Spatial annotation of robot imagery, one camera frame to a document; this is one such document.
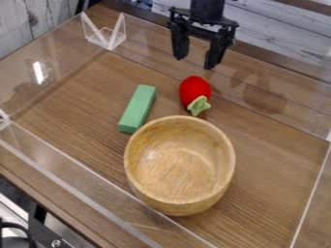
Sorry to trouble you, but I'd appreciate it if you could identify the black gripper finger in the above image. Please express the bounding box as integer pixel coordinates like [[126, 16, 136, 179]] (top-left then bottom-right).
[[170, 22, 189, 60], [204, 32, 232, 70]]

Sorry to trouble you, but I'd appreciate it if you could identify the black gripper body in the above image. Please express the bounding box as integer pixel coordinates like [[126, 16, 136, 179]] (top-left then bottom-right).
[[168, 0, 238, 40]]

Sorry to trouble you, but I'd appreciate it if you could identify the red plush strawberry toy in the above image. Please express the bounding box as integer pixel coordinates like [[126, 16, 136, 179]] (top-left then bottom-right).
[[178, 76, 212, 116]]

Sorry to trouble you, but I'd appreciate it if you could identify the green rectangular block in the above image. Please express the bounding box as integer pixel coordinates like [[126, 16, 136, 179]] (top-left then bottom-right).
[[117, 84, 156, 134]]

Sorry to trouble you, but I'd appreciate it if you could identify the wooden bowl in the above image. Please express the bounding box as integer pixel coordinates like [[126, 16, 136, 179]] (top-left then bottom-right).
[[124, 115, 236, 216]]

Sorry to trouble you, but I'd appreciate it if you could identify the clear acrylic corner bracket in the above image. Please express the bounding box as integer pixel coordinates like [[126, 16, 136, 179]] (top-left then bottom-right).
[[80, 13, 126, 50]]

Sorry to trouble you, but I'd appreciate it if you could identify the clear acrylic front wall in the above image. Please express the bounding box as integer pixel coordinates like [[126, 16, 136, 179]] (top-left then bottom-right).
[[0, 121, 216, 248]]

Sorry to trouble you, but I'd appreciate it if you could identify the black metal table leg bracket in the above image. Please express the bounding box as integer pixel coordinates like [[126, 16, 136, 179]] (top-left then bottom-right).
[[27, 205, 73, 248]]

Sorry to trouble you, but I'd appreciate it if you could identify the black cable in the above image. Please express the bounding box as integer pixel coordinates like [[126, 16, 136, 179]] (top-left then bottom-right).
[[0, 217, 37, 248]]

